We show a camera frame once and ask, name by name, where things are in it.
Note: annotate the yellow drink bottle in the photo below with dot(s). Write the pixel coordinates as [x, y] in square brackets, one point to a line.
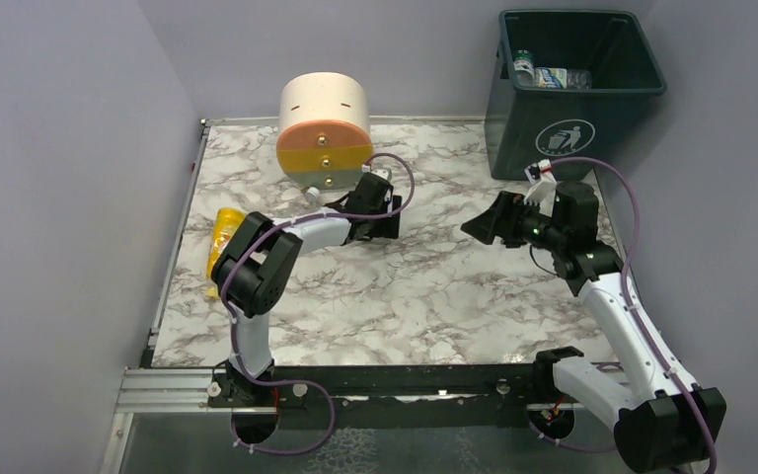
[227, 221]

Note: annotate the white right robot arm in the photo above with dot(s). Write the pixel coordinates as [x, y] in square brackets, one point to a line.
[663, 417]

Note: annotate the black front mounting rail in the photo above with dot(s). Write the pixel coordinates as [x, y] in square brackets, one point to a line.
[382, 396]

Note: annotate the clear bottle green-white label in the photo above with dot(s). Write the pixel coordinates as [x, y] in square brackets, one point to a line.
[562, 78]

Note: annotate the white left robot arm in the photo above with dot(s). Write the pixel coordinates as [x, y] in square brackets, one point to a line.
[254, 267]

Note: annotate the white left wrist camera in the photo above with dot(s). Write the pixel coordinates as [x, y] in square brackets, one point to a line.
[383, 173]

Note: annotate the crushed clear bottle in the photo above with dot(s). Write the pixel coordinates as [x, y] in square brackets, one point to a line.
[317, 197]

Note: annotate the round pastel drawer cabinet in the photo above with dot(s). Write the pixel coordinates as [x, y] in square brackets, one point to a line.
[323, 131]

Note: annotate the clear bottle green cap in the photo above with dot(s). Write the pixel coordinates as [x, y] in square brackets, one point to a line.
[523, 65]

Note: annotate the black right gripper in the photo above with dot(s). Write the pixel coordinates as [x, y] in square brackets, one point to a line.
[510, 222]

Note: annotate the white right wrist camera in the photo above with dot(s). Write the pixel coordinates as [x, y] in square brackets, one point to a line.
[543, 182]

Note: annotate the dark green trash bin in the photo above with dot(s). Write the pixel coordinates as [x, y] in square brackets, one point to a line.
[525, 125]

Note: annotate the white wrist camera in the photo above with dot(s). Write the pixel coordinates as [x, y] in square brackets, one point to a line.
[383, 173]
[543, 182]

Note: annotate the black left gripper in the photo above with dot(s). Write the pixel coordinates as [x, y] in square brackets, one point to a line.
[358, 213]

